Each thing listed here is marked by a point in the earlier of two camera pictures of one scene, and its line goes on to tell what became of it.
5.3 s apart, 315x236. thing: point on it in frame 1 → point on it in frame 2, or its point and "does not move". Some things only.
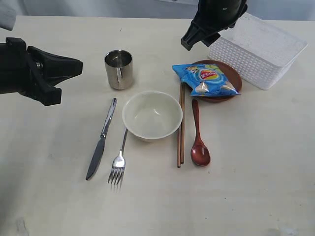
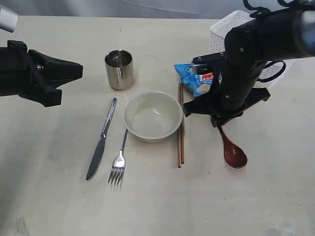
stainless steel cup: [119, 69] does not move
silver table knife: [99, 147] does not move
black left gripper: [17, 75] does not move
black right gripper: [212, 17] → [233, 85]
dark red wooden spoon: [200, 154] → [234, 156]
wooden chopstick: [183, 118] does not move
